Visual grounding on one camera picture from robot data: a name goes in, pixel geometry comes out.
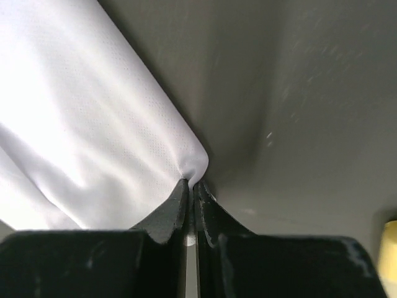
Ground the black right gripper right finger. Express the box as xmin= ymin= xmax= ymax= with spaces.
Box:
xmin=194 ymin=182 xmax=386 ymax=297

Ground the yellow marker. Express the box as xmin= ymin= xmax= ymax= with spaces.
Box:
xmin=377 ymin=220 xmax=397 ymax=298

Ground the white t shirt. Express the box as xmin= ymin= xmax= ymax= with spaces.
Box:
xmin=1 ymin=1 xmax=208 ymax=230

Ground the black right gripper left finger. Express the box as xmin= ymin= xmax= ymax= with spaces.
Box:
xmin=1 ymin=179 xmax=189 ymax=297

